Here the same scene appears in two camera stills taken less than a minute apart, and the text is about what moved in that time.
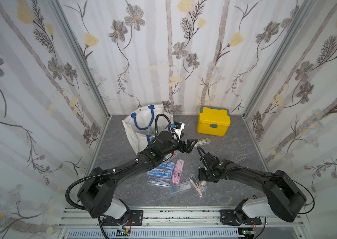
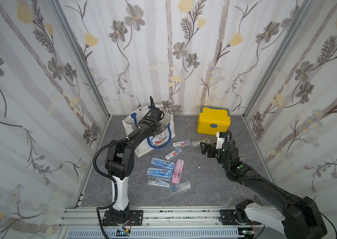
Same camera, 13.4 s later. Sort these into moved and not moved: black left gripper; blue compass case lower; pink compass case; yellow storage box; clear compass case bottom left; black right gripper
Moved: black left gripper; black right gripper
Not moved: clear compass case bottom left; pink compass case; yellow storage box; blue compass case lower
